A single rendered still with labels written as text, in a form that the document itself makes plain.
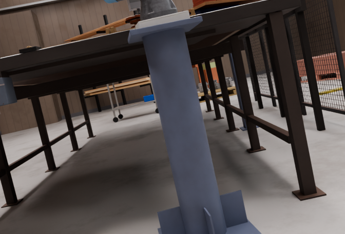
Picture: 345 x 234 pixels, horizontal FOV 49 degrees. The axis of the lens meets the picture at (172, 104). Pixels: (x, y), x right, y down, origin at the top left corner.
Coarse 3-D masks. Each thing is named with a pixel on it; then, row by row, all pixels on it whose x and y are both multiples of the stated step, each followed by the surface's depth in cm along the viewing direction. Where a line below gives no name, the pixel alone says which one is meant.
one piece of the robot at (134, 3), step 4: (128, 0) 186; (132, 0) 185; (136, 0) 186; (128, 4) 189; (132, 4) 185; (136, 4) 186; (140, 4) 186; (132, 8) 186; (136, 8) 188; (140, 8) 190
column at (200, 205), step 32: (160, 32) 142; (160, 64) 144; (160, 96) 147; (192, 96) 147; (192, 128) 146; (192, 160) 146; (192, 192) 148; (160, 224) 154; (192, 224) 150; (224, 224) 154
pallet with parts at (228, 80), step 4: (216, 80) 812; (228, 80) 785; (200, 84) 811; (208, 84) 818; (216, 84) 814; (228, 84) 786; (232, 84) 789; (200, 88) 811; (208, 88) 813; (216, 88) 813; (228, 88) 759; (232, 88) 755; (200, 92) 815; (208, 92) 768; (216, 92) 752; (228, 92) 797; (232, 92) 792; (236, 92) 756; (220, 96) 763; (200, 100) 786
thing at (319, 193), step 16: (272, 16) 168; (272, 32) 169; (272, 48) 175; (288, 48) 169; (288, 64) 170; (288, 80) 171; (288, 96) 171; (288, 112) 172; (288, 128) 177; (304, 144) 173; (304, 160) 174; (304, 176) 174; (304, 192) 175; (320, 192) 175
